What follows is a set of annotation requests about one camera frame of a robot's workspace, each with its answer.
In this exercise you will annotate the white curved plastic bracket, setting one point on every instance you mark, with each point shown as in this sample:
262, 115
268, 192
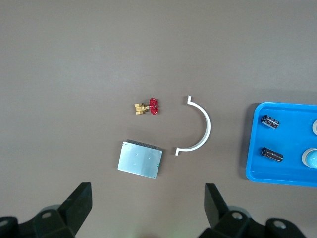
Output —
208, 126

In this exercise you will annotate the blue plastic tray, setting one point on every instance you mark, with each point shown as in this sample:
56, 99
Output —
292, 138

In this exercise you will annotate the brown electrolytic capacitor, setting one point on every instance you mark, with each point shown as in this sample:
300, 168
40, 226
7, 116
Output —
271, 154

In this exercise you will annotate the blue bell with beige base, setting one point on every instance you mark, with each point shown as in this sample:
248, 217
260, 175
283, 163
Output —
315, 127
310, 158

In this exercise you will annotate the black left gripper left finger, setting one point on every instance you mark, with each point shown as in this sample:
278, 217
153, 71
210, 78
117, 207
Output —
67, 218

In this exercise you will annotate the brown table cover sheet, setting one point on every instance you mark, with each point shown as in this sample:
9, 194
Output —
74, 74

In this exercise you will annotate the silver metal box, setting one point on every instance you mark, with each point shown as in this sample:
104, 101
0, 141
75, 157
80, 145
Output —
140, 158

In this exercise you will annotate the black electrolytic capacitor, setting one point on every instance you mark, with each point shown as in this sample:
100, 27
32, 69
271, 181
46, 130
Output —
270, 121

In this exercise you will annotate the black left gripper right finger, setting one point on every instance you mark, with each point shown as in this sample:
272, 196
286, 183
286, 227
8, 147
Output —
227, 223

